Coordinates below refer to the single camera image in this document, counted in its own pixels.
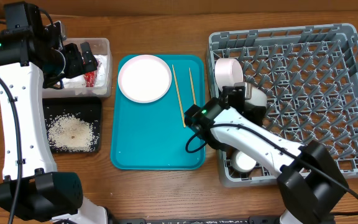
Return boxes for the spilled rice crumbs pile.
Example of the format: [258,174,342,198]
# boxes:
[46,114,99,152]

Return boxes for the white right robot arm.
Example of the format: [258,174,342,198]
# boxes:
[184,85,358,224]

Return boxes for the wooden chopstick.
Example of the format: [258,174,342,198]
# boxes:
[172,64,186,128]
[188,67,197,105]

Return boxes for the red snack wrapper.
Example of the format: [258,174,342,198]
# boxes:
[83,71,97,87]

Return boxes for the large pink plate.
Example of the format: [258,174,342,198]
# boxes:
[117,55,172,103]

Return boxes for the grey bowl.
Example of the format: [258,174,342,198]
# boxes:
[246,87,267,108]

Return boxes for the small pink bowl with crumbs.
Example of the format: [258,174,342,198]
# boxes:
[214,58,244,91]

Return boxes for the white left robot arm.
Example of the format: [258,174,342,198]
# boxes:
[0,1,116,223]

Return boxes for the white napkin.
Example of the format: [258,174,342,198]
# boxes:
[62,55,108,88]

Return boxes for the grey dishwasher rack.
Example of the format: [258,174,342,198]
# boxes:
[207,23,358,179]

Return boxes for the white paper cup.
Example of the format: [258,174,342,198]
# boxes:
[231,150,257,173]

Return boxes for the black rail at table edge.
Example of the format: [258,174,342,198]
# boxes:
[108,215,280,224]

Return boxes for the clear plastic bin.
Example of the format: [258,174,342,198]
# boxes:
[42,38,112,98]

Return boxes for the teal serving tray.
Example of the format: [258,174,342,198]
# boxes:
[110,55,206,170]

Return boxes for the black plastic tray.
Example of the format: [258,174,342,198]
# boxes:
[43,97,102,153]

